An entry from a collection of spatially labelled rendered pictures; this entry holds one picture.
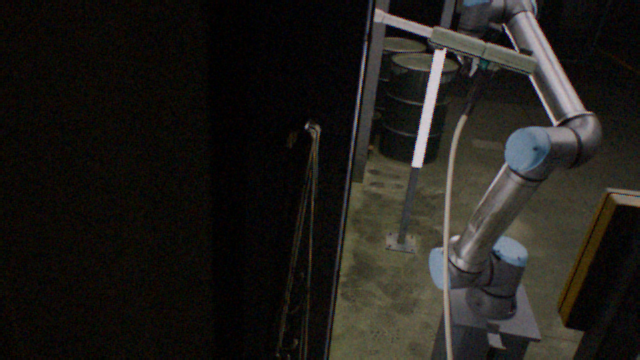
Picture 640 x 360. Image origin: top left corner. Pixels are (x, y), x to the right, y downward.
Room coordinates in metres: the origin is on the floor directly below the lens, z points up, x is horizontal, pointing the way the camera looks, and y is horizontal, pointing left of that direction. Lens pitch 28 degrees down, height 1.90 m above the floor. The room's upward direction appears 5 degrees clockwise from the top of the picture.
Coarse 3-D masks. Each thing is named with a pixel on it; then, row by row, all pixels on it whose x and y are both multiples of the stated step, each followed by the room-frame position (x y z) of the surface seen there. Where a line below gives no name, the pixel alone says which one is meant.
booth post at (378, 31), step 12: (384, 0) 3.61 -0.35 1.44; (384, 12) 3.61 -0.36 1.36; (384, 24) 3.60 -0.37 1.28; (372, 48) 3.61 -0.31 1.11; (372, 60) 3.61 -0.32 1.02; (372, 72) 3.61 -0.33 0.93; (372, 84) 3.61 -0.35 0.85; (372, 96) 3.61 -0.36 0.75; (372, 108) 3.60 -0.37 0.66; (360, 132) 3.61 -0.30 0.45; (360, 144) 3.61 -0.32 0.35; (360, 156) 3.61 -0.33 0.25; (360, 168) 3.61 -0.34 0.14; (360, 180) 3.61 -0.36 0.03
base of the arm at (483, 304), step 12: (468, 288) 1.52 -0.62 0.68; (480, 288) 1.47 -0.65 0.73; (468, 300) 1.48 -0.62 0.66; (480, 300) 1.45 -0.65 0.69; (492, 300) 1.43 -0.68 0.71; (504, 300) 1.43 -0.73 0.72; (516, 300) 1.46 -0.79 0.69; (480, 312) 1.43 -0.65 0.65; (492, 312) 1.41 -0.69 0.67; (504, 312) 1.41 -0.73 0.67
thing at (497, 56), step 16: (384, 16) 1.45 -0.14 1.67; (416, 32) 1.44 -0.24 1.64; (432, 32) 1.43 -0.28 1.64; (448, 32) 1.43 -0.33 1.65; (448, 48) 1.42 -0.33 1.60; (464, 48) 1.42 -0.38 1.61; (480, 48) 1.41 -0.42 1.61; (496, 48) 1.41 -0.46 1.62; (496, 64) 1.41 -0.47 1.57; (512, 64) 1.41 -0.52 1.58; (528, 64) 1.40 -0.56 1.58; (480, 80) 1.42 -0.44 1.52; (480, 96) 1.42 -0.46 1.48; (464, 112) 1.43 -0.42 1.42
